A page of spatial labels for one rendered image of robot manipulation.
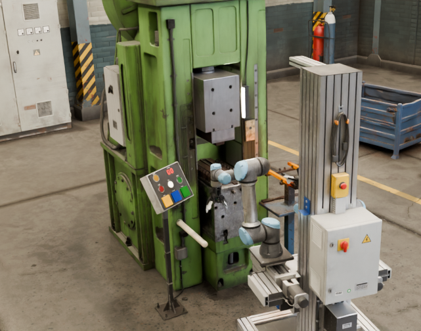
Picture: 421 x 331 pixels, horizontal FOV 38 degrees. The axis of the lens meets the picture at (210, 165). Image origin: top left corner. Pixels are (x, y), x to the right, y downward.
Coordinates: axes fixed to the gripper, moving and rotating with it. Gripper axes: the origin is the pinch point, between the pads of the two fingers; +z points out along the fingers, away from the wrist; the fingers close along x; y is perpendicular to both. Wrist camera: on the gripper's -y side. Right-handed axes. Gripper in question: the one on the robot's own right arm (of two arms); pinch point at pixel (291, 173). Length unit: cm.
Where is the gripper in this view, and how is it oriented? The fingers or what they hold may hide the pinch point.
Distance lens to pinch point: 455.6
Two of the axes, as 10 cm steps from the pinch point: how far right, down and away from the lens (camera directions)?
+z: -4.4, -3.0, 8.5
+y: 0.4, 9.4, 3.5
